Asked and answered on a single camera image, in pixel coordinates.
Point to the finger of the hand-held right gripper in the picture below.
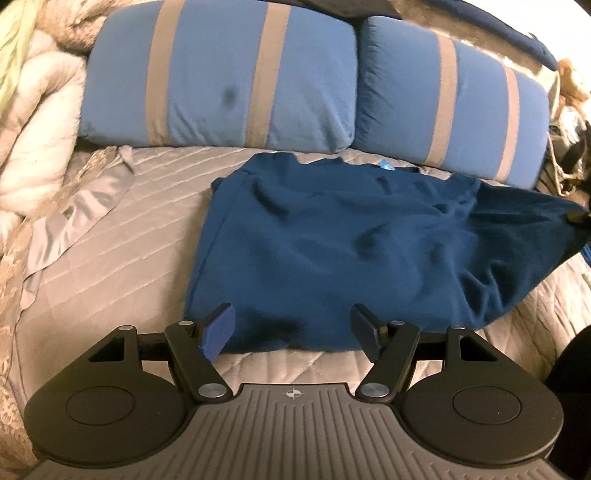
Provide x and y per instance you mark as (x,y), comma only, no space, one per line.
(578,218)

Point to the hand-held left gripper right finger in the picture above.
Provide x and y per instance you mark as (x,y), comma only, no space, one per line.
(367,330)

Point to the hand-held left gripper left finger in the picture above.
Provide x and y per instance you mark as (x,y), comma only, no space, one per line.
(217,330)

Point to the dark blue shirt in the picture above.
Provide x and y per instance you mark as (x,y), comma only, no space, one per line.
(346,240)

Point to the grey quilted bedspread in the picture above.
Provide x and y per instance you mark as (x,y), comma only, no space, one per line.
(138,258)

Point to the brown teddy bear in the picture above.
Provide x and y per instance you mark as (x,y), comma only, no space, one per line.
(575,83)

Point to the blue grey-striped pillow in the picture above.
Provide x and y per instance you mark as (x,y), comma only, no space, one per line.
(207,83)
(461,106)

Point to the grey satin sheet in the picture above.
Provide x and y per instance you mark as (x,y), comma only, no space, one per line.
(69,221)

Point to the cream comforter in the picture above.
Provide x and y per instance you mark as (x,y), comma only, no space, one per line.
(41,124)

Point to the green cloth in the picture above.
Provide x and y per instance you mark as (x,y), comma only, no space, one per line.
(14,60)

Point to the fuzzy grey-brown blanket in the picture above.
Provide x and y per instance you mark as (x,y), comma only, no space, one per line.
(74,23)

